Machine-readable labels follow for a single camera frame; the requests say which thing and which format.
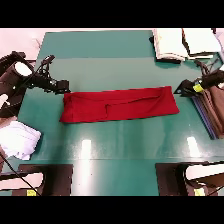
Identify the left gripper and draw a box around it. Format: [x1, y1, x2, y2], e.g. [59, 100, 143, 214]
[49, 79, 72, 95]

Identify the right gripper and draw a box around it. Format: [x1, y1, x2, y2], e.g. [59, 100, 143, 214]
[173, 79, 204, 98]

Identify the blue garment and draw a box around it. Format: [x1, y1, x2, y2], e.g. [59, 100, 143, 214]
[191, 95, 219, 141]

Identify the brown garment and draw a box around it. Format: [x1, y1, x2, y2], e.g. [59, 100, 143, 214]
[197, 87, 224, 140]

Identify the white garment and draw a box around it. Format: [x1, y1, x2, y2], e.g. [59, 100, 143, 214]
[152, 28, 190, 64]
[0, 120, 43, 161]
[182, 28, 223, 61]

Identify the red garment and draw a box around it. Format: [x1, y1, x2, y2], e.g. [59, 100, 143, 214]
[59, 85, 181, 124]

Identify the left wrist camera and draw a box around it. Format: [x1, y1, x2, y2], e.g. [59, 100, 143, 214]
[35, 54, 56, 81]

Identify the black cable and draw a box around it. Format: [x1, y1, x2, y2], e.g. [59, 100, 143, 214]
[0, 155, 42, 197]

